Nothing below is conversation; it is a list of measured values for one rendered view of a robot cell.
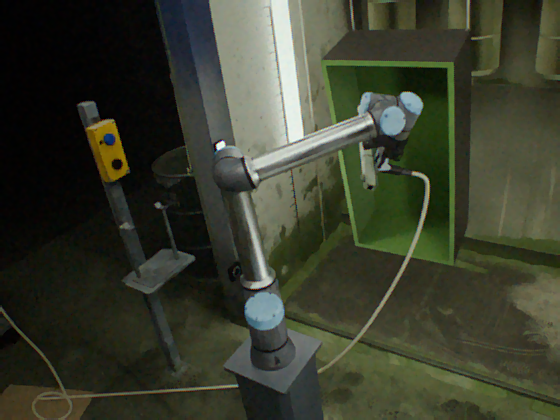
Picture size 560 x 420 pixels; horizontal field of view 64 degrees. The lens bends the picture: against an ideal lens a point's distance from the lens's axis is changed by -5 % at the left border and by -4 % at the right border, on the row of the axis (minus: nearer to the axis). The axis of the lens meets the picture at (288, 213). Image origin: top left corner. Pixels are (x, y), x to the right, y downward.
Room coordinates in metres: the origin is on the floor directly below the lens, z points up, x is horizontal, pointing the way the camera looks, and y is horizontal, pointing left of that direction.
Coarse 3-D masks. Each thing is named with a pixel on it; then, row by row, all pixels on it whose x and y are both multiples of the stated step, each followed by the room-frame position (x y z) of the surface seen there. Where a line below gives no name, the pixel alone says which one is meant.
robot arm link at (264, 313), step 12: (252, 300) 1.44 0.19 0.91; (264, 300) 1.43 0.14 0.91; (276, 300) 1.42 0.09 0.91; (252, 312) 1.37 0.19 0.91; (264, 312) 1.37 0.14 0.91; (276, 312) 1.36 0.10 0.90; (252, 324) 1.35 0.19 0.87; (264, 324) 1.33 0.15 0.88; (276, 324) 1.34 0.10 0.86; (252, 336) 1.36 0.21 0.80; (264, 336) 1.33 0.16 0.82; (276, 336) 1.34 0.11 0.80; (264, 348) 1.33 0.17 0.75
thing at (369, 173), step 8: (360, 144) 1.85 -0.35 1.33; (360, 152) 1.82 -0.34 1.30; (368, 152) 1.78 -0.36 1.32; (368, 160) 1.73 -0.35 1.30; (368, 168) 1.69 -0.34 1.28; (392, 168) 1.73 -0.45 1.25; (400, 168) 1.73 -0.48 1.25; (360, 176) 1.68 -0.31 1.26; (368, 176) 1.65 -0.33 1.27; (376, 176) 1.66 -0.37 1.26; (368, 184) 1.63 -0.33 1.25; (376, 184) 1.63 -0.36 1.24
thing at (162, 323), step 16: (80, 112) 1.99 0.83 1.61; (96, 112) 2.01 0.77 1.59; (96, 160) 2.00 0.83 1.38; (112, 192) 1.97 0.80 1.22; (112, 208) 1.99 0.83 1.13; (128, 208) 2.01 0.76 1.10; (128, 256) 2.00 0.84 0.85; (144, 256) 2.01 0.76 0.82; (160, 304) 2.01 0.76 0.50; (160, 320) 1.98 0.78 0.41; (160, 336) 1.99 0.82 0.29; (176, 352) 2.01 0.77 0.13; (176, 368) 1.98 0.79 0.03
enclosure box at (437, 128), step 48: (336, 48) 2.26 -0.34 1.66; (384, 48) 2.12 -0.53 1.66; (432, 48) 2.00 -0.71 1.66; (336, 96) 2.28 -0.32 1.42; (432, 96) 2.28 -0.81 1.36; (432, 144) 2.34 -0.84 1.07; (384, 192) 2.58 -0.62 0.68; (432, 192) 2.40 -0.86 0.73; (384, 240) 2.35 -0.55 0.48; (432, 240) 2.26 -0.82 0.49
